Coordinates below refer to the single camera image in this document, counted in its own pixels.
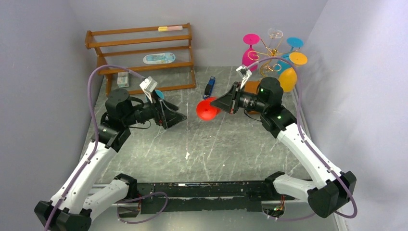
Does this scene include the clear wine glass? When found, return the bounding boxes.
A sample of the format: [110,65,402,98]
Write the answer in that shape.
[268,28,283,50]

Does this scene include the gold wire wine glass rack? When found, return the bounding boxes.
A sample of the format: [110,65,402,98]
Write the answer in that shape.
[248,36,301,79]

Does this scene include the blue white oval package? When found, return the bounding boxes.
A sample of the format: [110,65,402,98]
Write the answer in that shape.
[143,52,176,64]

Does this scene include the red plastic wine glass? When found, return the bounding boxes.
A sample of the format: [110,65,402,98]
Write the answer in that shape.
[196,97,221,121]

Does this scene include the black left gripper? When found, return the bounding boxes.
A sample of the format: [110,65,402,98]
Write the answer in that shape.
[124,90,187,130]

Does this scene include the blue stapler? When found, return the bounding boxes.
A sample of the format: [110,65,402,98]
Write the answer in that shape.
[203,76,216,100]

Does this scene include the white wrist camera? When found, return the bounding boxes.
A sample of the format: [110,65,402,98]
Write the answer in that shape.
[139,77,157,103]
[236,65,252,90]

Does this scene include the yellow plastic wine glass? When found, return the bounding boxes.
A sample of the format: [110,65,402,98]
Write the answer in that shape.
[278,52,308,92]

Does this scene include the small teal white box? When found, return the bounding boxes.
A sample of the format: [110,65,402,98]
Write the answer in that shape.
[117,72,130,88]

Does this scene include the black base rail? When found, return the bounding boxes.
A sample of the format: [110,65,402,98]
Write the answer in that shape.
[119,180,293,215]

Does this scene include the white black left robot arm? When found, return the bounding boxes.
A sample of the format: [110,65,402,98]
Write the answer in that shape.
[35,89,187,231]

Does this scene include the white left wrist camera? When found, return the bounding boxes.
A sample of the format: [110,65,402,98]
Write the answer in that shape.
[139,77,157,103]

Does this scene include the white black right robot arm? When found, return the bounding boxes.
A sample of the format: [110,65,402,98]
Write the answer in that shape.
[210,77,357,218]

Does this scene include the teal plastic wine glass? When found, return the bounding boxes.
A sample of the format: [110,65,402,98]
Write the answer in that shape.
[145,90,165,102]

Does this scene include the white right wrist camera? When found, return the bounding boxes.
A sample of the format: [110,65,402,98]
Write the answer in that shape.
[236,65,252,90]

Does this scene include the yellow pink eraser bar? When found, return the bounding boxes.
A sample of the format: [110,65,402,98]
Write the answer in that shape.
[158,25,183,32]

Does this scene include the blue hanging wine glass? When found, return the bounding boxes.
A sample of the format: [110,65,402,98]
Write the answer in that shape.
[274,37,304,75]

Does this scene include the wooden shelf rack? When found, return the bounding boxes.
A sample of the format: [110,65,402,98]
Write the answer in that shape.
[85,23,197,95]

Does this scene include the pink plastic wine glass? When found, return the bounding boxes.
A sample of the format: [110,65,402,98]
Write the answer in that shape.
[242,33,260,67]

